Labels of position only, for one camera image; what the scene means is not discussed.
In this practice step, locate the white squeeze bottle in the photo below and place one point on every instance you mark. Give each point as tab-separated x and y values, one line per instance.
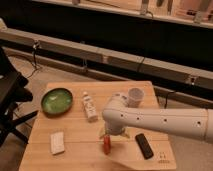
89	107

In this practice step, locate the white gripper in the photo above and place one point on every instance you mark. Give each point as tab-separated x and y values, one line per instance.
113	130

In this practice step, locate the white sponge block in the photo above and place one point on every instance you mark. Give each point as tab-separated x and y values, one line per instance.
57	143

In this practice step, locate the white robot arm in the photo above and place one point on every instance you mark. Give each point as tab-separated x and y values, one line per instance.
190	123

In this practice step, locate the green bowl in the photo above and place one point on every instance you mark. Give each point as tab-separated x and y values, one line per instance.
56	101

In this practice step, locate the red pepper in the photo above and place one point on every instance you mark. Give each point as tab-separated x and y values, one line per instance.
107	144

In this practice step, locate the black remote control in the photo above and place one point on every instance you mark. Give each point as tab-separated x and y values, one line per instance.
144	146

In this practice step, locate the white paper cup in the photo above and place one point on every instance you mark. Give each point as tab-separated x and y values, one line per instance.
135	96

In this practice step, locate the black chair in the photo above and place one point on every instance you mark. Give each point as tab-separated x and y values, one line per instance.
12	91

